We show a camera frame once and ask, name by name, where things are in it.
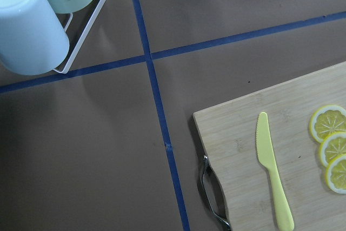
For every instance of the lemon slice middle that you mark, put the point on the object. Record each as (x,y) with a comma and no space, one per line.
(331,147)

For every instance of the lemon slice bottom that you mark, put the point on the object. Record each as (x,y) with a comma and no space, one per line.
(335,174)

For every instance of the lemon slice top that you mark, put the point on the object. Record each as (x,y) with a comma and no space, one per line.
(325,121)

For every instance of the white wire cup rack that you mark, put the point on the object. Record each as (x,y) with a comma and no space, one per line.
(82,33)

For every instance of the bamboo cutting board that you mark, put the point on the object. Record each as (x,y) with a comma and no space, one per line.
(228,131)

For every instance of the lemon slice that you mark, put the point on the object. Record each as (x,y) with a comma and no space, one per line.
(325,121)
(331,147)
(335,174)

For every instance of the blue cup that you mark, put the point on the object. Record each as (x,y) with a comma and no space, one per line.
(33,40)

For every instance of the yellow plastic knife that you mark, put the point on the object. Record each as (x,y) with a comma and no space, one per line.
(266,157)

